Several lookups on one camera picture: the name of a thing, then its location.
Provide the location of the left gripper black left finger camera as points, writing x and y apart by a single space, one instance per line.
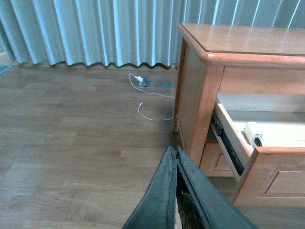
156 210

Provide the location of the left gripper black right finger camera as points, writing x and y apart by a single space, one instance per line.
213 210

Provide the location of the white charger block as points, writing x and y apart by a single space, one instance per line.
252 134

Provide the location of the wooden drawer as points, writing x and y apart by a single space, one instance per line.
214 163
272 174

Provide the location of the wooden nightstand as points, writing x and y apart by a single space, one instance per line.
235 59

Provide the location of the closed floor socket plate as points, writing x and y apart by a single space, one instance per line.
167 85

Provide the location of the open floor socket box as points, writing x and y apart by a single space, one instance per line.
143 82

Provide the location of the pale pleated curtain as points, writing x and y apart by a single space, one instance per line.
125 31

